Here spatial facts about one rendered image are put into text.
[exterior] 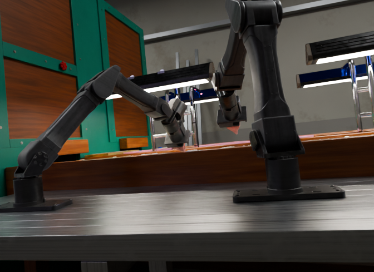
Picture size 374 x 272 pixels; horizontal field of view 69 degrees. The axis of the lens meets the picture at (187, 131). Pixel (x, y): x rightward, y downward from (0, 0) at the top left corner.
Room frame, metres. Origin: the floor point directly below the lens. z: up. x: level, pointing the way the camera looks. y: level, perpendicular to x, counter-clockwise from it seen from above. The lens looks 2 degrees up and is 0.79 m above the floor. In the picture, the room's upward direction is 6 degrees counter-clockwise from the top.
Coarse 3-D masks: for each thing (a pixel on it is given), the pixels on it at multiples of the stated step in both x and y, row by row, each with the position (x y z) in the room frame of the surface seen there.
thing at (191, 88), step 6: (168, 90) 1.61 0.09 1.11; (192, 90) 1.55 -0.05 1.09; (198, 90) 1.67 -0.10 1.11; (168, 96) 1.60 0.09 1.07; (192, 96) 1.55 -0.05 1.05; (168, 102) 1.59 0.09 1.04; (192, 102) 1.54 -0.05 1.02; (192, 108) 1.54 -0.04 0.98; (186, 114) 1.56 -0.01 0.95; (192, 114) 1.55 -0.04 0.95; (192, 120) 1.55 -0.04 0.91; (192, 126) 1.55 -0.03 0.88; (192, 132) 1.55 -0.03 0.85; (198, 144) 1.55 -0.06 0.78
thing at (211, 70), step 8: (200, 64) 1.12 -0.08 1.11; (208, 64) 1.10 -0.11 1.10; (168, 72) 1.15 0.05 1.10; (176, 72) 1.14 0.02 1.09; (184, 72) 1.12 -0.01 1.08; (192, 72) 1.10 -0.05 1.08; (200, 72) 1.09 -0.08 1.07; (208, 72) 1.08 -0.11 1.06; (136, 80) 1.20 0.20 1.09; (144, 80) 1.18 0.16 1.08; (152, 80) 1.16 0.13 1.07; (160, 80) 1.14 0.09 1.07; (168, 80) 1.13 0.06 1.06; (176, 80) 1.11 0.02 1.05; (184, 80) 1.10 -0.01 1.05; (192, 80) 1.09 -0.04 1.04; (208, 80) 1.11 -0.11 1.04; (144, 88) 1.16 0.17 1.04
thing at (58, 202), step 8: (32, 176) 0.66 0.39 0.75; (40, 176) 0.68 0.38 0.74; (16, 184) 0.65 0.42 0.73; (24, 184) 0.65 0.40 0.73; (32, 184) 0.65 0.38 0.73; (40, 184) 0.67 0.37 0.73; (16, 192) 0.65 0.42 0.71; (24, 192) 0.65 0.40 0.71; (32, 192) 0.65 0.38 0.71; (40, 192) 0.67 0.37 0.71; (16, 200) 0.65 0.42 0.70; (24, 200) 0.64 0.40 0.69; (32, 200) 0.65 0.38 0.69; (40, 200) 0.67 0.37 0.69; (48, 200) 0.70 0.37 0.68; (56, 200) 0.69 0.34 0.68; (64, 200) 0.68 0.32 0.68; (0, 208) 0.66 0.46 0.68; (8, 208) 0.65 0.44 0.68; (16, 208) 0.64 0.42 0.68; (24, 208) 0.64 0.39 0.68; (32, 208) 0.63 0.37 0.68; (40, 208) 0.63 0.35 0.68; (48, 208) 0.62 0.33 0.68; (56, 208) 0.62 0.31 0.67
